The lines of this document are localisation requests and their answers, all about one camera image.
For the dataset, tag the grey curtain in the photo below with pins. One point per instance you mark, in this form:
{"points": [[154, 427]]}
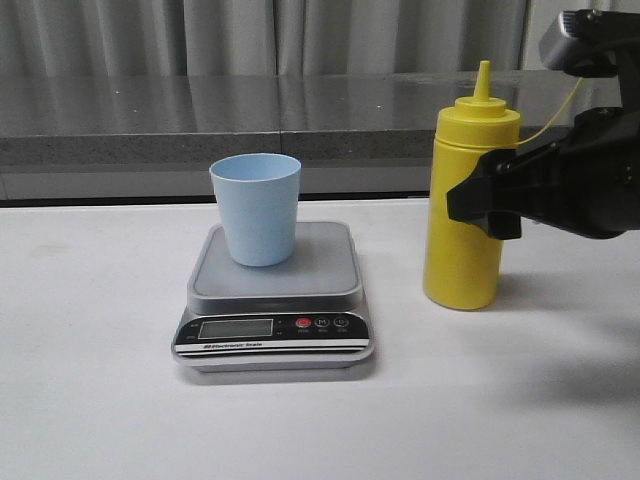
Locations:
{"points": [[258, 38]]}

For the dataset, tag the silver digital kitchen scale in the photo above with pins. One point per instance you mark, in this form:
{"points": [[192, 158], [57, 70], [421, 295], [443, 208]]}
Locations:
{"points": [[307, 312]]}

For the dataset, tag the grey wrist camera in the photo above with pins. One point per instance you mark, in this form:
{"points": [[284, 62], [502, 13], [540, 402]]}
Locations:
{"points": [[584, 43]]}

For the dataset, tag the yellow squeeze bottle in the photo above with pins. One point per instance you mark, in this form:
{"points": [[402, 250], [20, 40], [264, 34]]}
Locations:
{"points": [[461, 262]]}

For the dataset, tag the light blue plastic cup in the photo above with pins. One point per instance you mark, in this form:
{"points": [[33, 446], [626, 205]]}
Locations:
{"points": [[257, 197]]}

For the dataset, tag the grey stone counter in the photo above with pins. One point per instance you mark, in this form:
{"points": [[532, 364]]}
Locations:
{"points": [[151, 139]]}

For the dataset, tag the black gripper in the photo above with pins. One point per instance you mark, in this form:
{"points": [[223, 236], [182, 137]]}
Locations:
{"points": [[586, 183]]}

